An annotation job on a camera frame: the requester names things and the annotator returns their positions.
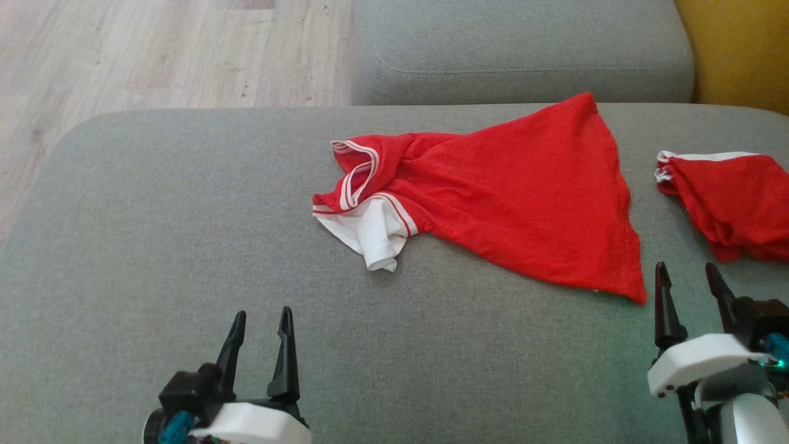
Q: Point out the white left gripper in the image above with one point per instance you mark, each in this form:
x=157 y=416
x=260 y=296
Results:
x=253 y=425

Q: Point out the large grey sofa seat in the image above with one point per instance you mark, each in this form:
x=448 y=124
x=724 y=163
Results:
x=185 y=246

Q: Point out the small grey sofa cushion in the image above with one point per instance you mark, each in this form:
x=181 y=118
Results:
x=524 y=43

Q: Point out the red numbered jersey shirt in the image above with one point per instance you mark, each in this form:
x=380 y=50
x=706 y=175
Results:
x=524 y=197

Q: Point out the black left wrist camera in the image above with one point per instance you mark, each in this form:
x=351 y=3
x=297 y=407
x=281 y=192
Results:
x=185 y=388

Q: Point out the red shorts with white trim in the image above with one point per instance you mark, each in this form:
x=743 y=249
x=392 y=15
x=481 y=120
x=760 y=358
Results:
x=733 y=203

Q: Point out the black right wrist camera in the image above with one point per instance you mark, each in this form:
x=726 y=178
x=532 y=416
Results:
x=761 y=317

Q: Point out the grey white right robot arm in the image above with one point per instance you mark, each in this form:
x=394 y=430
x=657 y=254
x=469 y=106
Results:
x=752 y=419

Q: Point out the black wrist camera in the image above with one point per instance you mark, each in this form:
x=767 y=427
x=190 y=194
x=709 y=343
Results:
x=185 y=388
x=761 y=317

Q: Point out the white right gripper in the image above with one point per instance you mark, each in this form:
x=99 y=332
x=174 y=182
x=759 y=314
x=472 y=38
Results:
x=696 y=357

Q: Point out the yellow sofa cushion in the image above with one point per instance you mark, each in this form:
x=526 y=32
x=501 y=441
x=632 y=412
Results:
x=739 y=49

